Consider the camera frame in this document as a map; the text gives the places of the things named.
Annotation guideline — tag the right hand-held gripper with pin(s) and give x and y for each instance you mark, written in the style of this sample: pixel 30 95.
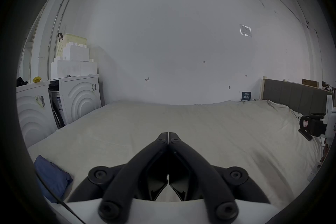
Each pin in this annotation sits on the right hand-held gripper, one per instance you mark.
pixel 317 124

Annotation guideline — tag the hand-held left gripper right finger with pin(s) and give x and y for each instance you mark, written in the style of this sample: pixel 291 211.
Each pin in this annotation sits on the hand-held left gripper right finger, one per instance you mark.
pixel 189 165

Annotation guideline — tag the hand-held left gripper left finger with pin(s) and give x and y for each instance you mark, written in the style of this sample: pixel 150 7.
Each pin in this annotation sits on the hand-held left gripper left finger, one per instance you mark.
pixel 147 165

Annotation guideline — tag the person's right hand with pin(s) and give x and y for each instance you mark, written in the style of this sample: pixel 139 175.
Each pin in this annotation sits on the person's right hand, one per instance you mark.
pixel 325 152

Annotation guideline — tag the grey padded headboard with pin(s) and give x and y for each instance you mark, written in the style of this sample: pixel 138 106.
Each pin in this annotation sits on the grey padded headboard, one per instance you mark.
pixel 288 97

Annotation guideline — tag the bed with beige sheet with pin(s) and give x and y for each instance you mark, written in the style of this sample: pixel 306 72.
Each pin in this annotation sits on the bed with beige sheet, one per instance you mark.
pixel 183 118

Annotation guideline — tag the white washing machine with boxes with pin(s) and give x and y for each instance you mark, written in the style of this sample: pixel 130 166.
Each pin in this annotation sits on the white washing machine with boxes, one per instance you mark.
pixel 78 99

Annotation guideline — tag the dark blue garment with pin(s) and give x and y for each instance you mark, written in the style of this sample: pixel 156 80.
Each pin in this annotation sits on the dark blue garment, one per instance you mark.
pixel 51 178

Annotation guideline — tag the small blue wall sign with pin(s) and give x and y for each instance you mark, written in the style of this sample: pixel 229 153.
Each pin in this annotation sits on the small blue wall sign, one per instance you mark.
pixel 246 96

